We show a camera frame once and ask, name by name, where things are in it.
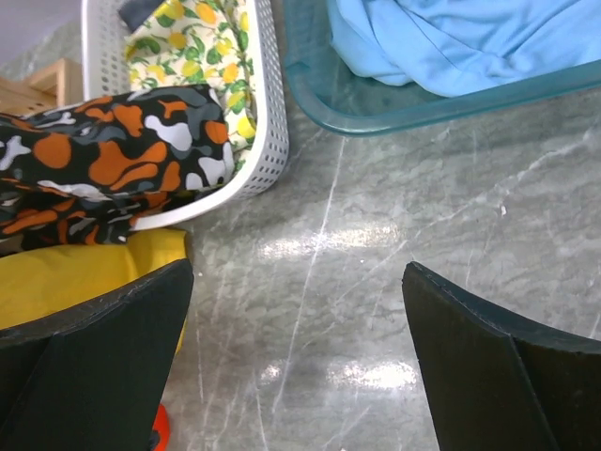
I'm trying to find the lemon print cloth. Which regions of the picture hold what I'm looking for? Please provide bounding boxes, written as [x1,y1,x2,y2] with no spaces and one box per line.
[125,0,256,170]

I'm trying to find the dark grey cloth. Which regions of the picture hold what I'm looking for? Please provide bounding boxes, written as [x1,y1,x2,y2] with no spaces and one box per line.
[117,0,163,33]

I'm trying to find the yellow shorts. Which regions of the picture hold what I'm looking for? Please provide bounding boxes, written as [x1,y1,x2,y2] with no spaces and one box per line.
[1,228,188,329]

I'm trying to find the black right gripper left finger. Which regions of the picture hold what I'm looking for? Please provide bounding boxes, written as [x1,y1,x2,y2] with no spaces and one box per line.
[1,258,193,450]

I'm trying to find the white perforated plastic basket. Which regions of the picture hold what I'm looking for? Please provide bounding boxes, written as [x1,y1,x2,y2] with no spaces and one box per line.
[81,0,289,231]

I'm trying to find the black orange camouflage shorts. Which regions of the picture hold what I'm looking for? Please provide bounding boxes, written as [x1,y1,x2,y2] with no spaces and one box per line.
[1,85,234,255]

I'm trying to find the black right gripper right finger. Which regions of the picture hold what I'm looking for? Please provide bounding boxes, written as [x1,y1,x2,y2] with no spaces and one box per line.
[403,262,600,450]

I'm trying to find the teal translucent plastic bin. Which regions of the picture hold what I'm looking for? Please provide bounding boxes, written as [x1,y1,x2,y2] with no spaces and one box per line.
[284,1,600,136]

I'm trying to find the wooden clothes rack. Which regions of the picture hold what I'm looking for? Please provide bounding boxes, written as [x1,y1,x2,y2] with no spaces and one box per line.
[0,58,84,116]

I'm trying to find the light blue shorts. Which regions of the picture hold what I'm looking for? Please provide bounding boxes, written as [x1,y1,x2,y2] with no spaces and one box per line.
[327,0,600,97]

